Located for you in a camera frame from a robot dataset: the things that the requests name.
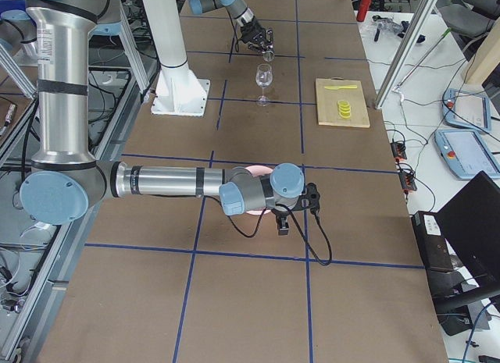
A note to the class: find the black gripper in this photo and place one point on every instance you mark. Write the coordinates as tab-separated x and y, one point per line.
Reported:
249	30
281	224

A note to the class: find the steel double jigger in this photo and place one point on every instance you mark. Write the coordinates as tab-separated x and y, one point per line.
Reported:
269	56

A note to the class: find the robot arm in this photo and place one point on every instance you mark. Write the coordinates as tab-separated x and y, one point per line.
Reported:
238	10
66	179

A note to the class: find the clear wine glass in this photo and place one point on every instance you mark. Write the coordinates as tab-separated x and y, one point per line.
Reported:
263	78

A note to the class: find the pink bowl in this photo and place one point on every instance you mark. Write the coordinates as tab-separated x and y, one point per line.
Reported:
258	170

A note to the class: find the yellow plastic knife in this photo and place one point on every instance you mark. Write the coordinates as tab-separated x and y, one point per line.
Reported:
340	87

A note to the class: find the bamboo cutting board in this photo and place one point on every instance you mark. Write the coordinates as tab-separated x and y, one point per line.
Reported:
327	109

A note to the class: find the red bottle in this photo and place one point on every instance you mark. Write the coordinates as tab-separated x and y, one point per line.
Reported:
362	10

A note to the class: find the black box device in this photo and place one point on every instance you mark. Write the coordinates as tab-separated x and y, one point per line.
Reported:
432	245

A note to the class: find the black monitor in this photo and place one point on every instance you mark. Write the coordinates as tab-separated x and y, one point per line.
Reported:
470	223

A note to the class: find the teach pendant near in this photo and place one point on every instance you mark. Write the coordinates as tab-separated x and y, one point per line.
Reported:
465	153

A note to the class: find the teach pendant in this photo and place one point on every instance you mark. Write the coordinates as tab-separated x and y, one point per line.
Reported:
465	153
467	110

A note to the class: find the teach pendant far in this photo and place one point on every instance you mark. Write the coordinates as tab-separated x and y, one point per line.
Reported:
467	110

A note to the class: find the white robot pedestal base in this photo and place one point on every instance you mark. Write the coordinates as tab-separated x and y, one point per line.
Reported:
178	91

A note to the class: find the aluminium frame profile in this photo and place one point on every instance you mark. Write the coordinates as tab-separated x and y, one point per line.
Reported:
419	18

